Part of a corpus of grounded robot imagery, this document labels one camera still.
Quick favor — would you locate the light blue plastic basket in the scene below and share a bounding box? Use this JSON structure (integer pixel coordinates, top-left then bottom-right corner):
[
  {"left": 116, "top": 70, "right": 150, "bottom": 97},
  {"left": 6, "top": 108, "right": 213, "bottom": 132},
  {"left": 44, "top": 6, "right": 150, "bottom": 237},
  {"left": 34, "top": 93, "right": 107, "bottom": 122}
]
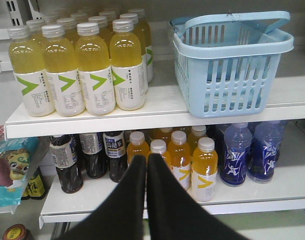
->
[{"left": 169, "top": 11, "right": 294, "bottom": 118}]

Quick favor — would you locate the blue sports drink bottle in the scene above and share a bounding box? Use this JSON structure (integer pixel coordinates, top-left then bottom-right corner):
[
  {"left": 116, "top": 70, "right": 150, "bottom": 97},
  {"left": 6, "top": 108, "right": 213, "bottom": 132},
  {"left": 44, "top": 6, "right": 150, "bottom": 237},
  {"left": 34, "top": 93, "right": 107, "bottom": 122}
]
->
[
  {"left": 248, "top": 120, "right": 284, "bottom": 184},
  {"left": 220, "top": 122, "right": 253, "bottom": 187}
]

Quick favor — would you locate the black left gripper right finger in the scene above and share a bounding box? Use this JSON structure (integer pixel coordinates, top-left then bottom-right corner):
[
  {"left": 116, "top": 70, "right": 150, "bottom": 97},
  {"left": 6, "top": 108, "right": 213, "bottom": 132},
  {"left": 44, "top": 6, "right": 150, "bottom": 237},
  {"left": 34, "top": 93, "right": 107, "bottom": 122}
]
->
[{"left": 146, "top": 153, "right": 245, "bottom": 240}]

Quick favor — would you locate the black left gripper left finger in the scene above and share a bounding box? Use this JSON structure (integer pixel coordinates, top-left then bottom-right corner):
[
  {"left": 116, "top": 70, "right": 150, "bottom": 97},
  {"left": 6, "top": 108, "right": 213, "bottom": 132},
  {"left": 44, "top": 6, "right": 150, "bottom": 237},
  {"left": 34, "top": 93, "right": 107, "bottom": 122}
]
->
[{"left": 58, "top": 155, "right": 147, "bottom": 240}]

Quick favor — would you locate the teal snack bag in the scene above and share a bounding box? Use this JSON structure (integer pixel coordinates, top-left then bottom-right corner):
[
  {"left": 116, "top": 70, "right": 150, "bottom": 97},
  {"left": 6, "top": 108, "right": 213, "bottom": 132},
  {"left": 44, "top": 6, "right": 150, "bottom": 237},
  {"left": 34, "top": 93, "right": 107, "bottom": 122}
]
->
[{"left": 0, "top": 137, "right": 40, "bottom": 208}]

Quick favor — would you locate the pale green drink bottle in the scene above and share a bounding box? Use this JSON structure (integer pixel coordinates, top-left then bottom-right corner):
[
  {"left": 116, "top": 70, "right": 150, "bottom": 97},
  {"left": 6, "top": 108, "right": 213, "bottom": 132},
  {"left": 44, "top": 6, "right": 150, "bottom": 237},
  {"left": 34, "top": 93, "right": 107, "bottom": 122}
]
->
[
  {"left": 7, "top": 25, "right": 55, "bottom": 117},
  {"left": 41, "top": 24, "right": 85, "bottom": 117},
  {"left": 75, "top": 22, "right": 116, "bottom": 116},
  {"left": 109, "top": 18, "right": 145, "bottom": 111}
]

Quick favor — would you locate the red lid sauce jar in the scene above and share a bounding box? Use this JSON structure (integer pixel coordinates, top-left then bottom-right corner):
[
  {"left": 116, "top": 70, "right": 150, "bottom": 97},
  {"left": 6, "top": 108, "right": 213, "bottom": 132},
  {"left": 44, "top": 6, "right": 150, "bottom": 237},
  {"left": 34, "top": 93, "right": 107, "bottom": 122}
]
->
[{"left": 2, "top": 224, "right": 34, "bottom": 240}]

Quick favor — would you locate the dark tea bottle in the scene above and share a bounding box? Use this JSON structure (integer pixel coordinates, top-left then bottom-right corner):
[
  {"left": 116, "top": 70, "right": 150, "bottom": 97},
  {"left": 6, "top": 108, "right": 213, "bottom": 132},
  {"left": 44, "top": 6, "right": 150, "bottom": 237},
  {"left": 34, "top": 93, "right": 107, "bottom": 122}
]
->
[
  {"left": 49, "top": 134, "right": 84, "bottom": 194},
  {"left": 103, "top": 130, "right": 128, "bottom": 183},
  {"left": 79, "top": 132, "right": 108, "bottom": 179}
]

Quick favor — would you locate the white shelf board middle left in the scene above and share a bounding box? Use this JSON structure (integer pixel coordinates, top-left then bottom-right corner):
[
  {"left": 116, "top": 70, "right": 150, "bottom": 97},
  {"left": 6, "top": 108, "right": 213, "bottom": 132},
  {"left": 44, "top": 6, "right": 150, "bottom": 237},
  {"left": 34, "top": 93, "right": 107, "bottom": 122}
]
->
[{"left": 39, "top": 124, "right": 305, "bottom": 227}]

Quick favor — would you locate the orange juice bottle white cap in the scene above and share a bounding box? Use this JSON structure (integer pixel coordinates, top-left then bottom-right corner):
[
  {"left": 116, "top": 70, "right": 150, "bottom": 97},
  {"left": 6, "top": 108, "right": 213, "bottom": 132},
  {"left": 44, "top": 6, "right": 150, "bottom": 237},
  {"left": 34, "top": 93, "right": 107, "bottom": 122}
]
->
[
  {"left": 191, "top": 137, "right": 218, "bottom": 202},
  {"left": 127, "top": 131, "right": 150, "bottom": 165},
  {"left": 167, "top": 130, "right": 191, "bottom": 190},
  {"left": 149, "top": 139, "right": 172, "bottom": 171}
]

